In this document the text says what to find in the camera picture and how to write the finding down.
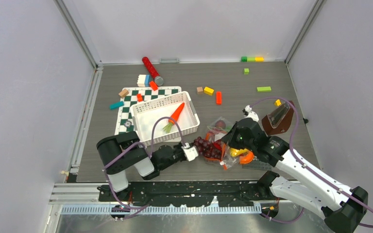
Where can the orange fake carrot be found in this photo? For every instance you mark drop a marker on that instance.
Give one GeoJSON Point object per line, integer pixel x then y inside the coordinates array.
{"type": "Point", "coordinates": [174, 118]}

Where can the green white chessboard mat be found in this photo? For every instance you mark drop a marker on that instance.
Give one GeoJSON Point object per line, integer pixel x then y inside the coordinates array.
{"type": "Point", "coordinates": [124, 120]}

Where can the white plastic basket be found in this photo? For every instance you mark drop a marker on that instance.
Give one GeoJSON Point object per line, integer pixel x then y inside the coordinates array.
{"type": "Point", "coordinates": [149, 118]}

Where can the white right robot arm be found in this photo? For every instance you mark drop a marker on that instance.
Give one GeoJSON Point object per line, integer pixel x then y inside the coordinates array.
{"type": "Point", "coordinates": [339, 205]}

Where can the brown wooden cube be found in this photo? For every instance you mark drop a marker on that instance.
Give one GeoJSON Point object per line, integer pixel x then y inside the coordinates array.
{"type": "Point", "coordinates": [199, 90]}

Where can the red block near tube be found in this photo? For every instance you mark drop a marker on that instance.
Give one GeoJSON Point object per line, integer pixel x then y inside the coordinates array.
{"type": "Point", "coordinates": [153, 86]}

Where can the white slotted cable duct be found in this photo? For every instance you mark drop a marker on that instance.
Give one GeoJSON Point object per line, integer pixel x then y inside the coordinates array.
{"type": "Point", "coordinates": [110, 209]}

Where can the grey lego baseplate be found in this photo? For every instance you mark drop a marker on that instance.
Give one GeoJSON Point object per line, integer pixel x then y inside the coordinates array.
{"type": "Point", "coordinates": [257, 165]}

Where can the red rectangular block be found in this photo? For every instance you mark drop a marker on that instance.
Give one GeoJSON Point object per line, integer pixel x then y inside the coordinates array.
{"type": "Point", "coordinates": [218, 98]}

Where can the flat green block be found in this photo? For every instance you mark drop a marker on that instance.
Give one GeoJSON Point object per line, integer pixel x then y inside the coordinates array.
{"type": "Point", "coordinates": [264, 89]}

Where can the white blue toy block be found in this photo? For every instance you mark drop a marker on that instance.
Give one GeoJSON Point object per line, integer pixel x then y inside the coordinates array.
{"type": "Point", "coordinates": [143, 80]}

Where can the purple fake grapes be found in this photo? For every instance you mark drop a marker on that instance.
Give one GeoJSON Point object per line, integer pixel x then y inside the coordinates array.
{"type": "Point", "coordinates": [209, 150]}

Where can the small red block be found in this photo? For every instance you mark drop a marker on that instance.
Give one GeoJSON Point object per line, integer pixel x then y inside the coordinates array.
{"type": "Point", "coordinates": [139, 97]}

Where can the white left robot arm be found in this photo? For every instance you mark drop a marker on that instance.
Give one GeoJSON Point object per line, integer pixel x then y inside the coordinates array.
{"type": "Point", "coordinates": [122, 151]}

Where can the red cylinder tube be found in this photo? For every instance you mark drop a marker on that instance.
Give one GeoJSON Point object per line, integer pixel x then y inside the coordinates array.
{"type": "Point", "coordinates": [152, 71]}

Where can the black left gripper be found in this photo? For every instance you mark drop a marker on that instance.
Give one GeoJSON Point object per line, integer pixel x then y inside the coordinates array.
{"type": "Point", "coordinates": [180, 145]}

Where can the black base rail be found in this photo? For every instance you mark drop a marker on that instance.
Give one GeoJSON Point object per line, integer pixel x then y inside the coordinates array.
{"type": "Point", "coordinates": [194, 193]}

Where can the brown box with lid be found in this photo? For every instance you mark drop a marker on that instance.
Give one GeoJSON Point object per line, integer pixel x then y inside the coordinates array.
{"type": "Point", "coordinates": [279, 120]}

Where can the green yellow block row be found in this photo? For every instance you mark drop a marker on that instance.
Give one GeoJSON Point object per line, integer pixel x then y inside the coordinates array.
{"type": "Point", "coordinates": [251, 59]}

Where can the tan wooden block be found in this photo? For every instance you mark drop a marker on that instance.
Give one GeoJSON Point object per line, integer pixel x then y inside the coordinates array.
{"type": "Point", "coordinates": [123, 93]}

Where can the orange S-shaped track piece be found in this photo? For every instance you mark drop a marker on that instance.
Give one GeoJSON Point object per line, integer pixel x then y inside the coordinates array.
{"type": "Point", "coordinates": [246, 157]}

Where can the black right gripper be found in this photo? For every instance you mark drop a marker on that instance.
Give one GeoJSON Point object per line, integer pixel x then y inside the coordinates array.
{"type": "Point", "coordinates": [229, 138]}

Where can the small yellow cube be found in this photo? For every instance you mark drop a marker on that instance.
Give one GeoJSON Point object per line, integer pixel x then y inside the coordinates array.
{"type": "Point", "coordinates": [277, 103]}

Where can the teal block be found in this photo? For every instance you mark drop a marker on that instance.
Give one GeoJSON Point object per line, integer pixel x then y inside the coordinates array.
{"type": "Point", "coordinates": [116, 105]}

